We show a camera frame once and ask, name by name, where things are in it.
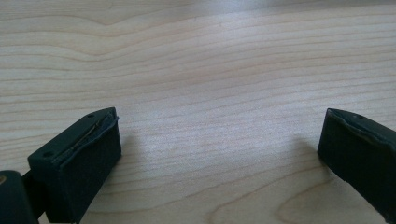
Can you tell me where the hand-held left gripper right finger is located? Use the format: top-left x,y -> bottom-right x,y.
317,107 -> 396,224

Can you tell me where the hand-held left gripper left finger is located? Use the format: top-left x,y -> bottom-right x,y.
27,106 -> 122,224

